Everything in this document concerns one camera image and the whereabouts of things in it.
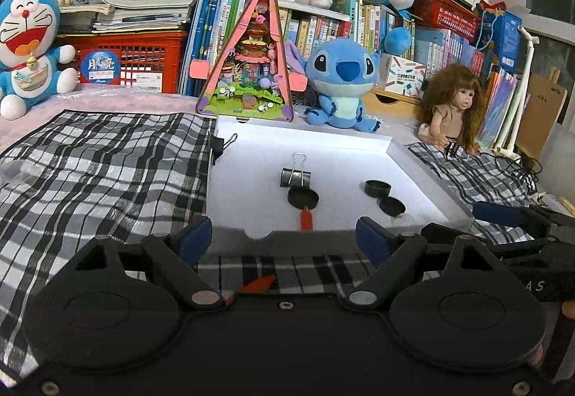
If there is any clear dome black capsule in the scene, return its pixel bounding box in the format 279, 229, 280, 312
378, 196, 406, 218

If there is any black round cap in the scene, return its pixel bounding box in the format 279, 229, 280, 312
287, 187, 320, 210
364, 180, 392, 198

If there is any red plastic peg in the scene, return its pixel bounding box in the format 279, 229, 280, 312
300, 206, 314, 231
225, 274, 277, 304

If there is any black binder clip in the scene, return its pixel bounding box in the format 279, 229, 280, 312
280, 151, 312, 188

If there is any person's right hand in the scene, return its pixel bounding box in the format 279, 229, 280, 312
561, 300, 575, 320

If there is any black clip on box edge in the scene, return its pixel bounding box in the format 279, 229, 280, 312
211, 133, 238, 164

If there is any white cardboard box tray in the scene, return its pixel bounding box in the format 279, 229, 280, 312
207, 117, 474, 257

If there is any wooden drawer box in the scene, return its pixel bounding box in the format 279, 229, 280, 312
362, 87, 421, 118

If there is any brown haired baby doll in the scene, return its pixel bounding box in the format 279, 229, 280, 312
417, 64, 486, 154

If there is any Stitch plush toy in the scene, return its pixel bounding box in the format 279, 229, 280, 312
286, 37, 381, 133

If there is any pink triangular miniature house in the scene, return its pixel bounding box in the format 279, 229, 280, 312
189, 0, 305, 122

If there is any red plastic crate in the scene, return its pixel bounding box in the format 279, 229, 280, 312
56, 31, 187, 94

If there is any Doraemon plush toy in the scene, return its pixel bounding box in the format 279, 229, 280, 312
1, 0, 79, 120

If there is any blue cardboard box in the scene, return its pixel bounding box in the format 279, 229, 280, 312
474, 0, 523, 74

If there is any red plastic basket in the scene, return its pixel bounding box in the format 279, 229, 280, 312
411, 0, 480, 41

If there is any row of upright books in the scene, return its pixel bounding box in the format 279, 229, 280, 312
179, 0, 521, 152

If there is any black cable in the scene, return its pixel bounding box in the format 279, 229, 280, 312
482, 149, 545, 195

